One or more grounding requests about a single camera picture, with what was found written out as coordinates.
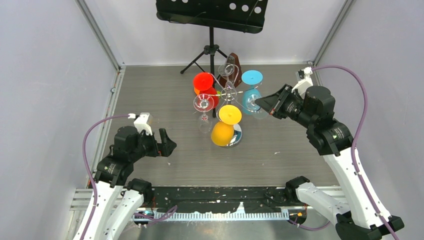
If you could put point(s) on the red wine glass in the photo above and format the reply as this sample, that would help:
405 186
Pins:
203 81

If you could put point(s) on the clear textured wine glass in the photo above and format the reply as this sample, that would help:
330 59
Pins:
256 111

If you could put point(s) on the brown metronome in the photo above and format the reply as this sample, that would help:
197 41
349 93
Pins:
230 71

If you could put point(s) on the chrome wine glass rack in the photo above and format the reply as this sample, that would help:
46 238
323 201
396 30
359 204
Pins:
238 93

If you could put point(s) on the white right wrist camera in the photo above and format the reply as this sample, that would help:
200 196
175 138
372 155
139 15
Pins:
304 81

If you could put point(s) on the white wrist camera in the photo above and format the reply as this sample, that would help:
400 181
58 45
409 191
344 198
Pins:
142 123
304 81

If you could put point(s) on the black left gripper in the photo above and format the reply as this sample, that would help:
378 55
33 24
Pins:
168 145

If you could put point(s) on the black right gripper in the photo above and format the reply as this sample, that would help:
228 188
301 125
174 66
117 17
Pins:
270 103

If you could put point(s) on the aluminium frame rail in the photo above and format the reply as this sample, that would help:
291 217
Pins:
81 199

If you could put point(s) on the black music stand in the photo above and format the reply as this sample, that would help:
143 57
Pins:
246 16

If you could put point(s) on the yellow wine glass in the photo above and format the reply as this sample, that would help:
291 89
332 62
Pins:
223 131

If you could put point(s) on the blue wine glass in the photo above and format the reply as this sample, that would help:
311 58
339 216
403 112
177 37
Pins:
252 79

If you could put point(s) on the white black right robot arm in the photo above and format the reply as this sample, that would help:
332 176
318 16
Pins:
362 216

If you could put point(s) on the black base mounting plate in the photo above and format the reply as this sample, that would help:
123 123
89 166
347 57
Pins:
222 200

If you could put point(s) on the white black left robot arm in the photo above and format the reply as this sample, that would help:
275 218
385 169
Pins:
114 199

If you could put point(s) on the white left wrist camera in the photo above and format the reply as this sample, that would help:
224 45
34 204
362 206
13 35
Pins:
142 123

